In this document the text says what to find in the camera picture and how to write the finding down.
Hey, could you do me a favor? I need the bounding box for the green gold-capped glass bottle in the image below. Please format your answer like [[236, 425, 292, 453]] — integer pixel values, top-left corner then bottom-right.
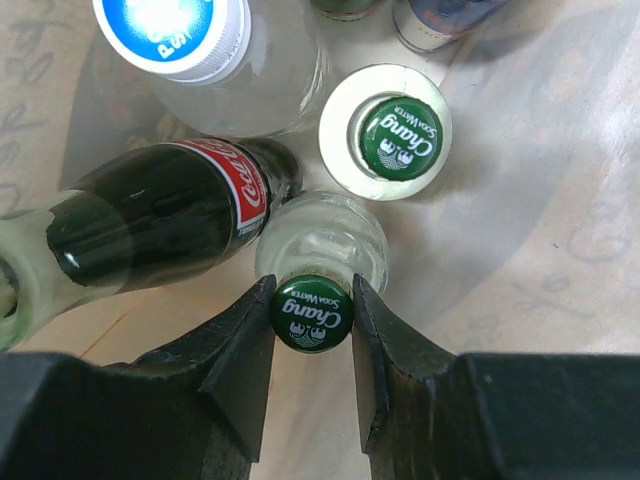
[[311, 0, 383, 21]]

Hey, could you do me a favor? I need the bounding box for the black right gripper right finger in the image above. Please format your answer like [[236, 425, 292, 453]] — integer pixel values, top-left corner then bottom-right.
[[352, 275, 456, 455]]

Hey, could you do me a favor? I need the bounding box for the red bull can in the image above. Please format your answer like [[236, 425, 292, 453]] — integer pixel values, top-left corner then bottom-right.
[[392, 0, 509, 53]]

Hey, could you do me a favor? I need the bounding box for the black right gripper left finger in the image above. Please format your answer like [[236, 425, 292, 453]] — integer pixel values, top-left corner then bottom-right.
[[106, 275, 275, 463]]

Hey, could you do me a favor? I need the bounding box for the clear water bottle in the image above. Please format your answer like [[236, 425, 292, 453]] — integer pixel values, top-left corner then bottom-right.
[[92, 0, 331, 137]]

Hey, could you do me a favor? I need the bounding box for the beige canvas tote bag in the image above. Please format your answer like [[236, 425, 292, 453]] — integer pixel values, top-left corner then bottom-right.
[[0, 0, 640, 480]]

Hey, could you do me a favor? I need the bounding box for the dark cola bottle red cap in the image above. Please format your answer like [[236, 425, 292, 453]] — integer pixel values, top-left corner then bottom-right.
[[1, 137, 302, 349]]

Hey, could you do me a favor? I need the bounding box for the clear Chang soda bottle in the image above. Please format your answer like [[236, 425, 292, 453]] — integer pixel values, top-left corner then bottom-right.
[[318, 63, 453, 201], [255, 191, 390, 354]]

